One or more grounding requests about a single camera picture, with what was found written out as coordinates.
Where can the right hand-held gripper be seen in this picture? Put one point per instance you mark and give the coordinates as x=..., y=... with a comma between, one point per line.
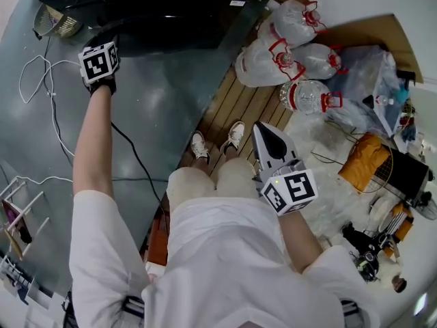
x=297, y=190

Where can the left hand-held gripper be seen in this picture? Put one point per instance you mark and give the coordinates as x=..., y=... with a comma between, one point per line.
x=99, y=61

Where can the person's right forearm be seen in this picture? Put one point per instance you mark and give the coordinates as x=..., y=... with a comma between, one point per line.
x=300, y=244

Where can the person's left forearm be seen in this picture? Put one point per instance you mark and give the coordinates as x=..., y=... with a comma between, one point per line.
x=92, y=149

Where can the black wristband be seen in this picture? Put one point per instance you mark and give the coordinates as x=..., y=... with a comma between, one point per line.
x=104, y=85

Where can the person's right leg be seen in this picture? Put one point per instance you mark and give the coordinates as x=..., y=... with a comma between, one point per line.
x=231, y=153

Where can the person's leg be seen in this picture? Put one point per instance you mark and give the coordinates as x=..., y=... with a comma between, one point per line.
x=231, y=153
x=203, y=164

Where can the person's right white shoe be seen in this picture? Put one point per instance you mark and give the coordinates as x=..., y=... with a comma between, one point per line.
x=233, y=135

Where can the person's white shoe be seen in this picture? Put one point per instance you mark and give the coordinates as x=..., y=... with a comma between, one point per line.
x=199, y=145
x=233, y=135

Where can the wooden deck platform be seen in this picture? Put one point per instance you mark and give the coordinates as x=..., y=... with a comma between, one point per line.
x=246, y=108

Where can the wicker basket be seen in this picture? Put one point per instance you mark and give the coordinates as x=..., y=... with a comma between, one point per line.
x=58, y=22

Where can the clear plastic floor sheet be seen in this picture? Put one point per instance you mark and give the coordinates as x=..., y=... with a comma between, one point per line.
x=327, y=190

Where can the empty clear water jug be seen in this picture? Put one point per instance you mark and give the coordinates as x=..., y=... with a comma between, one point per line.
x=307, y=96

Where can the person's left leg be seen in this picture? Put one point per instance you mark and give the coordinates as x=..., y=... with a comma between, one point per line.
x=203, y=164

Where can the person's left white shoe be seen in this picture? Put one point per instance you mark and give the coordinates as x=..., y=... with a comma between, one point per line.
x=199, y=145

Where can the orange cushion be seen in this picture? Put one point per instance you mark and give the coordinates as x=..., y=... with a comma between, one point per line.
x=365, y=162

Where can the yellow badminton racket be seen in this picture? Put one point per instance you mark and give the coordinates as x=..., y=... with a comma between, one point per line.
x=384, y=173

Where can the white shopping bag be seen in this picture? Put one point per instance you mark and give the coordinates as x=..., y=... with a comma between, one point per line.
x=385, y=118

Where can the white plates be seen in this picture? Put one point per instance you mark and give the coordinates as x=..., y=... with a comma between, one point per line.
x=380, y=210

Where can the person's white shirt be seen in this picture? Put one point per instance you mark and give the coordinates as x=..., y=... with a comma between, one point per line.
x=232, y=268

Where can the large translucent plastic bag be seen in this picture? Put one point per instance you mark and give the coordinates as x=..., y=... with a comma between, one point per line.
x=368, y=70

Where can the black case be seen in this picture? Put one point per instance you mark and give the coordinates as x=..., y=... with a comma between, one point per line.
x=409, y=176

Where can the teal glove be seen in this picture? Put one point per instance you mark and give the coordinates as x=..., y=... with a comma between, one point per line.
x=401, y=95

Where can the orange striped box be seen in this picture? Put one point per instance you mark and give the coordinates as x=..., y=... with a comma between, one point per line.
x=399, y=224

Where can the large cardboard sheet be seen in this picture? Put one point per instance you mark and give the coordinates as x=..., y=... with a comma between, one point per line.
x=368, y=29

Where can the black fan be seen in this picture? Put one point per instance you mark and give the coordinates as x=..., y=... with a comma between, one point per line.
x=425, y=207

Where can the white rack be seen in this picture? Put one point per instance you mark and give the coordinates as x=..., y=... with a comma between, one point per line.
x=20, y=214

